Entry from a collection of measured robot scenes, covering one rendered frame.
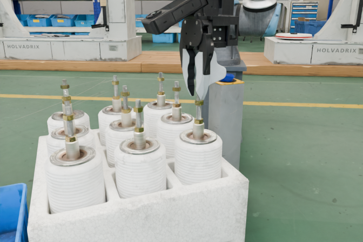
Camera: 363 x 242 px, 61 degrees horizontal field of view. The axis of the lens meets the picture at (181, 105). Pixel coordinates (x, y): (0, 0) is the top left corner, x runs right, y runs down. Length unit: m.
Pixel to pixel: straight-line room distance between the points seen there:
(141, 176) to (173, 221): 0.10
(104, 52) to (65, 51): 0.36
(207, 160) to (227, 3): 0.29
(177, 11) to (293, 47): 2.22
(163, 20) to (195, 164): 0.27
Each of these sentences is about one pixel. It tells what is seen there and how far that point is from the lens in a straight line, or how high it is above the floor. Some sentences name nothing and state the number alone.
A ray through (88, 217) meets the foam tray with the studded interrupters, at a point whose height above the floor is 0.18.
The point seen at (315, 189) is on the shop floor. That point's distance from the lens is 1.00.
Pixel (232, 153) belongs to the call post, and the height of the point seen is 0.11.
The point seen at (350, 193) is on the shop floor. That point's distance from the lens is 1.02.
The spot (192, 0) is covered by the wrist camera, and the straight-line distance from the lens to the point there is 0.54.
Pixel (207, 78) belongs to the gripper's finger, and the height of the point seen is 0.38.
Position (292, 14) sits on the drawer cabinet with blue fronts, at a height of 0.47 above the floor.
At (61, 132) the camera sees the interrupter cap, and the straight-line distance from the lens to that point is 0.69.
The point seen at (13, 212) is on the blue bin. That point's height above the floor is 0.05.
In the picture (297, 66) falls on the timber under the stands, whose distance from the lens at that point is 2.66.
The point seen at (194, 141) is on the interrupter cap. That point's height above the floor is 0.25.
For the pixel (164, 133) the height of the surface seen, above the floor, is 0.23.
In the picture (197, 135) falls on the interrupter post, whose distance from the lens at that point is 0.60.
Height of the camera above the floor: 0.49
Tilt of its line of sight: 17 degrees down
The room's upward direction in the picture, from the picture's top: straight up
